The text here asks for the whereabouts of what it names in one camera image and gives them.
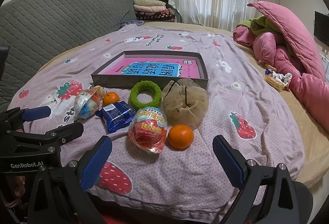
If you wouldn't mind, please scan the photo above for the green fuzzy ring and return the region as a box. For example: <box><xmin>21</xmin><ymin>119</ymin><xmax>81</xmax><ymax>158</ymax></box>
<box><xmin>129</xmin><ymin>80</ymin><xmax>163</xmax><ymax>111</ymax></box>

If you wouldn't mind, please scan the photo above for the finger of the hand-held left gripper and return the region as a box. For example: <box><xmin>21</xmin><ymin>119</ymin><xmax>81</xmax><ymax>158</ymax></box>
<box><xmin>45</xmin><ymin>122</ymin><xmax>84</xmax><ymax>147</ymax></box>
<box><xmin>0</xmin><ymin>106</ymin><xmax>51</xmax><ymax>132</ymax></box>

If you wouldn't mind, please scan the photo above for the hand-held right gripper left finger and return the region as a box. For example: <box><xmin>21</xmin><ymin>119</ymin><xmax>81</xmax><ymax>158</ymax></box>
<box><xmin>27</xmin><ymin>135</ymin><xmax>114</xmax><ymax>224</ymax></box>

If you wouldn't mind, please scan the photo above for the blue snack packet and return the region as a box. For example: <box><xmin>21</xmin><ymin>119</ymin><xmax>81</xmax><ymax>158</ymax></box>
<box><xmin>96</xmin><ymin>101</ymin><xmax>137</xmax><ymax>134</ymax></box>

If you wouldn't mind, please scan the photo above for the green blanket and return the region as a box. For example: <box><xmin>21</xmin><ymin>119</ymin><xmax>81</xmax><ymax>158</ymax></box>
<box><xmin>236</xmin><ymin>16</ymin><xmax>282</xmax><ymax>34</ymax></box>

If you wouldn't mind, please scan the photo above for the beige folded blanket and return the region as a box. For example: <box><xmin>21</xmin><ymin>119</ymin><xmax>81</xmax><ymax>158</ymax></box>
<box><xmin>134</xmin><ymin>0</ymin><xmax>165</xmax><ymax>7</ymax></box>

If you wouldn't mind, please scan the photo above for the blue-grey patterned cloth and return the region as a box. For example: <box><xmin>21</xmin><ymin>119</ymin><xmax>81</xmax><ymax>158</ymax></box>
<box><xmin>120</xmin><ymin>20</ymin><xmax>145</xmax><ymax>29</ymax></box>

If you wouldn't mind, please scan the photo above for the pink quilt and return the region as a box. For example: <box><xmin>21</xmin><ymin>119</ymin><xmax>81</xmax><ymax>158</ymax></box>
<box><xmin>233</xmin><ymin>1</ymin><xmax>329</xmax><ymax>124</ymax></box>

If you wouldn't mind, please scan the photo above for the black television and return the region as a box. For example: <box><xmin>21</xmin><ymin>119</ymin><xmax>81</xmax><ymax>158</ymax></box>
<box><xmin>314</xmin><ymin>11</ymin><xmax>329</xmax><ymax>46</ymax></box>

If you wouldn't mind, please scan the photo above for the dark cloth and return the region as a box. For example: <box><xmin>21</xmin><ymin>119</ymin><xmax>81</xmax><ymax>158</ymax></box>
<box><xmin>159</xmin><ymin>0</ymin><xmax>179</xmax><ymax>17</ymax></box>

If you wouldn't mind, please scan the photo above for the dark patterned folded blanket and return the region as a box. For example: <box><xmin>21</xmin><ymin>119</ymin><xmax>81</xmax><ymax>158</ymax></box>
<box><xmin>135</xmin><ymin>9</ymin><xmax>177</xmax><ymax>22</ymax></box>

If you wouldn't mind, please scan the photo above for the small toy egg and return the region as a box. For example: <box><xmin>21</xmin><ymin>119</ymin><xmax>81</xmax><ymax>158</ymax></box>
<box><xmin>73</xmin><ymin>89</ymin><xmax>103</xmax><ymax>120</ymax></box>

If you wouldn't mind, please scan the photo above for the large red toy egg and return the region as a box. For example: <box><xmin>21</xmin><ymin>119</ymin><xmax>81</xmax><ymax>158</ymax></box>
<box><xmin>128</xmin><ymin>106</ymin><xmax>169</xmax><ymax>155</ymax></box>

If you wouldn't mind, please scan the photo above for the grey cardboard box tray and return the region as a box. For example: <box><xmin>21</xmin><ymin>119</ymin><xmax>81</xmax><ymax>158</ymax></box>
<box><xmin>91</xmin><ymin>51</ymin><xmax>209</xmax><ymax>91</ymax></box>

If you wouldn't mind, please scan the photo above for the strawberry printed blanket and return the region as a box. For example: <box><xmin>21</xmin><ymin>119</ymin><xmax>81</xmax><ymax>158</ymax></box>
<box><xmin>6</xmin><ymin>25</ymin><xmax>306</xmax><ymax>224</ymax></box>

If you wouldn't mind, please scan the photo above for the orange mandarin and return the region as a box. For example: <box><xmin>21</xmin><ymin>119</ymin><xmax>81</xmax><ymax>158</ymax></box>
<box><xmin>168</xmin><ymin>124</ymin><xmax>194</xmax><ymax>150</ymax></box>
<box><xmin>102</xmin><ymin>92</ymin><xmax>120</xmax><ymax>107</ymax></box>

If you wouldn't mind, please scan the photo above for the pink folded blanket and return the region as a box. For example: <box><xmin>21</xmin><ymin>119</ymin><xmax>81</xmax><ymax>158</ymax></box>
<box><xmin>134</xmin><ymin>5</ymin><xmax>167</xmax><ymax>13</ymax></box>

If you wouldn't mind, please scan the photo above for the pink book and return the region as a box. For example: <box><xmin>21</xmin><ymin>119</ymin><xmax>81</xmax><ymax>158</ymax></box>
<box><xmin>99</xmin><ymin>57</ymin><xmax>202</xmax><ymax>79</ymax></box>

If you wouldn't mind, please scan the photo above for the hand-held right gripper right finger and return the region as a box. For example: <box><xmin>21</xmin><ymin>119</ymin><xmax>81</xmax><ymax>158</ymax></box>
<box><xmin>212</xmin><ymin>135</ymin><xmax>301</xmax><ymax>224</ymax></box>

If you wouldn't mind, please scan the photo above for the beige mesh pouch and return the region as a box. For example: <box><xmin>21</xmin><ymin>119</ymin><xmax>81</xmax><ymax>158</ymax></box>
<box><xmin>162</xmin><ymin>78</ymin><xmax>209</xmax><ymax>125</ymax></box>

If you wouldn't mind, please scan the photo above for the grey quilted headboard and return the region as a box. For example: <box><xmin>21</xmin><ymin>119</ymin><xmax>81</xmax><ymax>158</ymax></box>
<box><xmin>0</xmin><ymin>0</ymin><xmax>138</xmax><ymax>111</ymax></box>

